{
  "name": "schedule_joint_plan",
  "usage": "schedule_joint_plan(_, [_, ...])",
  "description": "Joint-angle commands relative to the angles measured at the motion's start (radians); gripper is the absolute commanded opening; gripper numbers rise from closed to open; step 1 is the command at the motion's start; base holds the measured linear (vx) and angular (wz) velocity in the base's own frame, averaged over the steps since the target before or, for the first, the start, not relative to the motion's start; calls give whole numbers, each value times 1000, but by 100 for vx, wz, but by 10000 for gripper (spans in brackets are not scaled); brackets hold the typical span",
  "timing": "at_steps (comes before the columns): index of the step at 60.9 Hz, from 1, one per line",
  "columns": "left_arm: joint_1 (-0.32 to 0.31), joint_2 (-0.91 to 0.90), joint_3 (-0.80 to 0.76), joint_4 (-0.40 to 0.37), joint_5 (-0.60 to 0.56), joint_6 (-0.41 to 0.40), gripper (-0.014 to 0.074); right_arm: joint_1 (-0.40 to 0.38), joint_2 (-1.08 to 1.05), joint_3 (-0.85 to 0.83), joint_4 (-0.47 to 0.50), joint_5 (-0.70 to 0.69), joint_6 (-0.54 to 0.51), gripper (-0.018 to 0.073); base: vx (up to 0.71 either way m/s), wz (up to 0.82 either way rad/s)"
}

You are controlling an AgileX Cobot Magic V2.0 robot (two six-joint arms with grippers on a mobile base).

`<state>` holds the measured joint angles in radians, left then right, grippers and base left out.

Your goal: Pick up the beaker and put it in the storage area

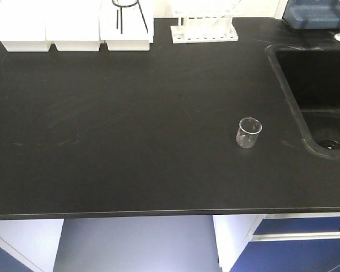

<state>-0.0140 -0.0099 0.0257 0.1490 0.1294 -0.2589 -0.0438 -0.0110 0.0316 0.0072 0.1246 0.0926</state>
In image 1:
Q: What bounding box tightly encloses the small clear glass beaker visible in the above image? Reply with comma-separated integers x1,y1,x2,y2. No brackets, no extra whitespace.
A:
236,117,262,149

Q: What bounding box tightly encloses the right white storage bin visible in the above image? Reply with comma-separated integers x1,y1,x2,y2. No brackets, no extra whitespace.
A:
99,1,154,51

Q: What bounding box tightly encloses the white storage bin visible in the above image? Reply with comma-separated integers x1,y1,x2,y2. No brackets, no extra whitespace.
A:
99,1,154,51
0,1,50,52
45,1,102,52

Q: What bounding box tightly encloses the middle white storage bin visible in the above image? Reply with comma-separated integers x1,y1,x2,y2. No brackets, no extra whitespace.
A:
45,1,102,52

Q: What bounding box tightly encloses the left white storage bin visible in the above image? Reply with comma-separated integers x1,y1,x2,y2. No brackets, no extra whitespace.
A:
0,1,50,52

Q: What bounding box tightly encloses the white test tube rack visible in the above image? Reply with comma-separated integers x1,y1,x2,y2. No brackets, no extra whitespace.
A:
171,1,242,44

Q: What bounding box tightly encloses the black lab sink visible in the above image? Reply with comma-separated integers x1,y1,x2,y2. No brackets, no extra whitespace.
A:
266,45,340,159

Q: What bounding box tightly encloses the sink drain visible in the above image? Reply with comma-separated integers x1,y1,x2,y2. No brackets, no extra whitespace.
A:
318,140,340,150

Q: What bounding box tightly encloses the blue cabinet right of kneehole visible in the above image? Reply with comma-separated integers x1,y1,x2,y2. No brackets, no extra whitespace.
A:
212,212,340,271

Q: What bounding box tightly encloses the blue cabinet of kneehole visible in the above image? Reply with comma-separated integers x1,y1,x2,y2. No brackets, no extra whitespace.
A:
0,219,64,271
212,212,340,271

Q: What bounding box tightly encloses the blue plastic container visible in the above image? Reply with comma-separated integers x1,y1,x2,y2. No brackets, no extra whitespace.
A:
282,0,340,29

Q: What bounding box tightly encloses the blue cabinet left of kneehole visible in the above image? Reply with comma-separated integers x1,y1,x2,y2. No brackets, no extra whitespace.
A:
0,219,64,271

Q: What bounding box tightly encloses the black wire tripod stand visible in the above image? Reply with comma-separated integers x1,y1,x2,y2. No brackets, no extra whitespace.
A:
112,1,148,35

